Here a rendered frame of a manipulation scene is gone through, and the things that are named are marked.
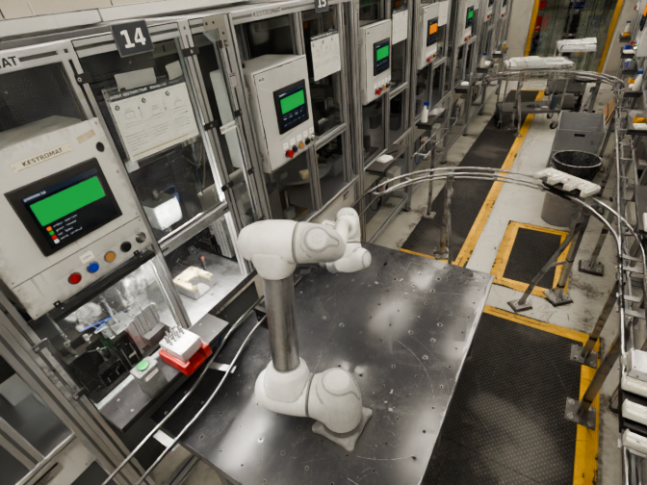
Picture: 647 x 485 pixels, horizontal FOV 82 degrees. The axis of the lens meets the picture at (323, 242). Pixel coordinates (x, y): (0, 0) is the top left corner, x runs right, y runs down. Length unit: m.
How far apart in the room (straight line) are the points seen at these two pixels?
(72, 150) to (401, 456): 1.46
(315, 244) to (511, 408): 1.79
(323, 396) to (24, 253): 1.00
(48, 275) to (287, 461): 1.01
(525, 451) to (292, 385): 1.43
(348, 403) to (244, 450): 0.47
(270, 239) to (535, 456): 1.84
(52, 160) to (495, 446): 2.30
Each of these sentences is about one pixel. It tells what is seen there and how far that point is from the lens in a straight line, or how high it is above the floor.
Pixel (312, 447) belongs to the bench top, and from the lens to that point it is 1.59.
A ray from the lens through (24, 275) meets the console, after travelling 1.33.
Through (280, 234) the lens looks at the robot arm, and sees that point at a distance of 1.12.
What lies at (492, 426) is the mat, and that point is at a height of 0.01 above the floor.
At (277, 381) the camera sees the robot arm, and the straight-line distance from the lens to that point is 1.41.
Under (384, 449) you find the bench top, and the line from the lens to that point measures 1.58.
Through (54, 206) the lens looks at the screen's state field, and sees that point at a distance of 1.28.
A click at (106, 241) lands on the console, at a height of 1.47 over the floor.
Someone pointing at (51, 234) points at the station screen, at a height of 1.59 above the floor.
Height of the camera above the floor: 2.10
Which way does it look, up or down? 35 degrees down
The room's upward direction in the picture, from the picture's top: 7 degrees counter-clockwise
